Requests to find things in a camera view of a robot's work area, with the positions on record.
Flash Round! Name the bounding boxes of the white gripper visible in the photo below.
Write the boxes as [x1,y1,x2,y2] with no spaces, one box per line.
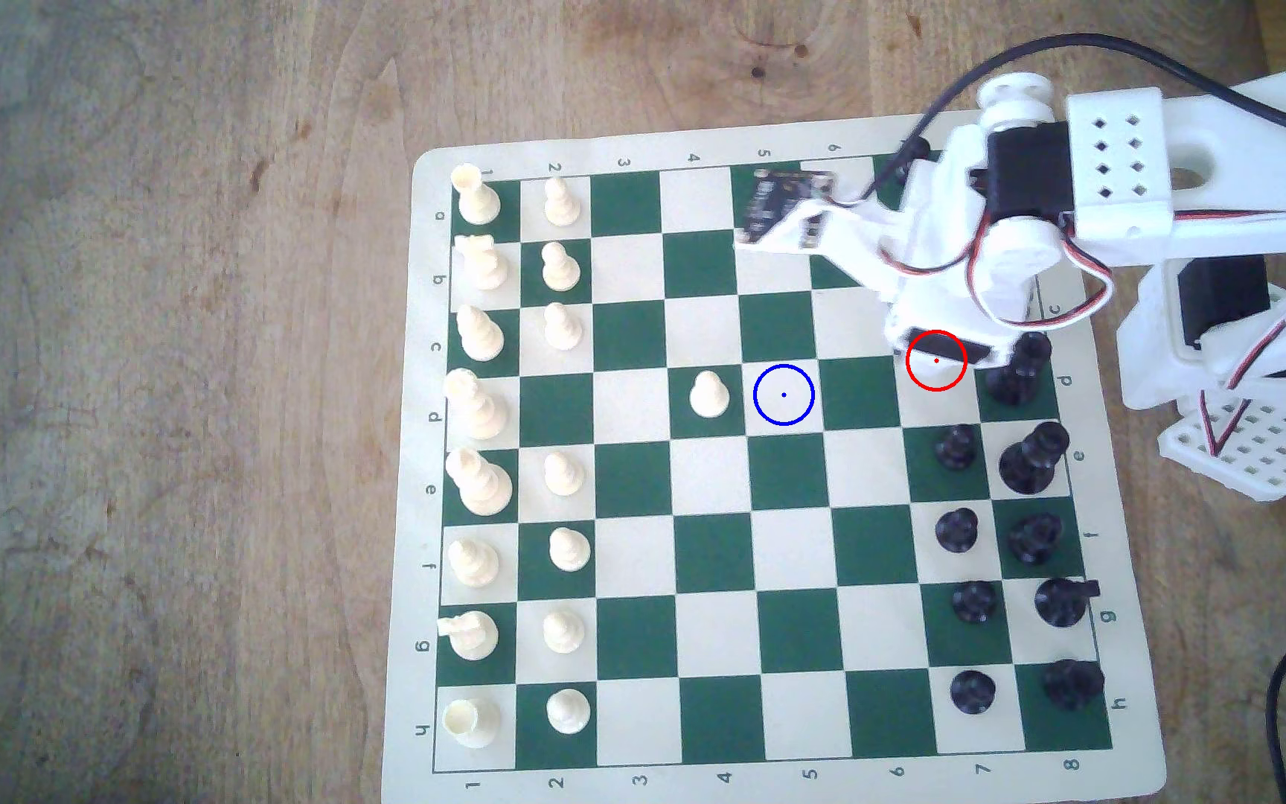
[885,123,1066,366]

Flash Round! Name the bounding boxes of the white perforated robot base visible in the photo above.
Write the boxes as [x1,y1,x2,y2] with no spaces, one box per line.
[1157,389,1286,504]

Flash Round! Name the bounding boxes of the black chess queen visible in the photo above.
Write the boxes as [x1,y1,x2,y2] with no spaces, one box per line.
[983,331,1053,406]

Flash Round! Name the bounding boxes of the black chess king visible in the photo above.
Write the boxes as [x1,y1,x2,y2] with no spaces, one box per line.
[998,420,1072,496]

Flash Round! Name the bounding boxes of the white chess pawn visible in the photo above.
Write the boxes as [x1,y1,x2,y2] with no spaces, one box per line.
[546,688,593,736]
[543,450,587,498]
[541,243,582,294]
[543,176,583,229]
[543,302,585,352]
[548,526,593,573]
[543,608,587,656]
[688,371,732,420]

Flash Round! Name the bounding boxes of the black chess bishop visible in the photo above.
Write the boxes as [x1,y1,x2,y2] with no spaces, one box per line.
[1008,514,1065,567]

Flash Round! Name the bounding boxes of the black chess knight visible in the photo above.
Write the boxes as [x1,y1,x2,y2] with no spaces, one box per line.
[1034,576,1102,629]

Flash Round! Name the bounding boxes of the green and cream chess mat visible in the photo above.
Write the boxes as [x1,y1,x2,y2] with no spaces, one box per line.
[380,106,1169,804]

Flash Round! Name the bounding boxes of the black chess rook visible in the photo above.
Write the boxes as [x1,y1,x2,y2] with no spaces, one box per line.
[1041,659,1107,712]

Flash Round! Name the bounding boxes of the white chess knight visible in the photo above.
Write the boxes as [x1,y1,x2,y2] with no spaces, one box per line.
[438,610,499,663]
[454,234,511,292]

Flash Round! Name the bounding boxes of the white chess bishop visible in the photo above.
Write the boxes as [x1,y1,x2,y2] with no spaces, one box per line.
[455,304,506,363]
[449,537,500,591]

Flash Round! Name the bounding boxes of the white chess rook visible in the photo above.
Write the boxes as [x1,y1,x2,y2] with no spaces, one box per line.
[444,698,502,750]
[452,164,502,226]

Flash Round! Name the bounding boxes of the white chess queen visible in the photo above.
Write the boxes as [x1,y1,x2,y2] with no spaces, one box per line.
[444,368,511,440]

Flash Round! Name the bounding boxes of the white chess king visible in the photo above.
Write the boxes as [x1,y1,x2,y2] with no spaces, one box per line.
[445,447,514,517]

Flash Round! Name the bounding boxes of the red white black servo wire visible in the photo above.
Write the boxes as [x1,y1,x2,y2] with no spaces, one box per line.
[967,217,1116,332]

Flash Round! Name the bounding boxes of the camera board on white mount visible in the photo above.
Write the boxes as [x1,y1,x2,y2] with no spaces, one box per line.
[732,165,899,294]

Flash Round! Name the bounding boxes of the black camera cable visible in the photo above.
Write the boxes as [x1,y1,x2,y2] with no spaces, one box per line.
[909,32,1286,158]

